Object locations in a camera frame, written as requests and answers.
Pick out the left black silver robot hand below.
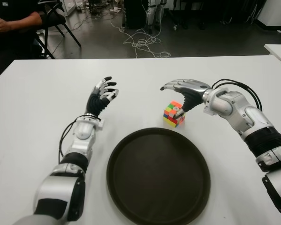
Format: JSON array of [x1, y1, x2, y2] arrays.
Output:
[[86, 76, 120, 118]]

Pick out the black folding chair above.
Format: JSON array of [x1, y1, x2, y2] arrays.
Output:
[[34, 0, 82, 60]]

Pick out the white tangled floor cable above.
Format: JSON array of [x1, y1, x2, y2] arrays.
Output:
[[111, 20, 171, 59]]

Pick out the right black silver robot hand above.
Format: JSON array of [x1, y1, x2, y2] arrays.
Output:
[[159, 78, 213, 120]]

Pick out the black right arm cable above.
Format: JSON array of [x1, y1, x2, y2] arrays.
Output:
[[212, 79, 263, 111]]

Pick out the dark brown round plate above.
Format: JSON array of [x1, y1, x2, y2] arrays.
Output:
[[106, 127, 211, 225]]

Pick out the multicoloured Rubik's cube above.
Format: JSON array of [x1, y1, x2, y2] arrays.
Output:
[[163, 100, 187, 128]]

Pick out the standing white humanoid robot legs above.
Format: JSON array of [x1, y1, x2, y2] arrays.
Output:
[[146, 0, 164, 33]]

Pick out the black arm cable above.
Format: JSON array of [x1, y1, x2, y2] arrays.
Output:
[[58, 116, 80, 165], [212, 79, 263, 111]]

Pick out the seated person in black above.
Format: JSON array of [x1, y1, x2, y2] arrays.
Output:
[[0, 0, 44, 83]]

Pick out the black floor cabinet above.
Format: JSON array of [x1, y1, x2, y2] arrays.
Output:
[[124, 0, 147, 30]]

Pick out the white cabinet with black base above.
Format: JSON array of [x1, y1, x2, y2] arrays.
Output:
[[257, 0, 281, 31]]

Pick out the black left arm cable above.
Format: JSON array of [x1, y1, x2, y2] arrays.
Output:
[[58, 116, 80, 165]]

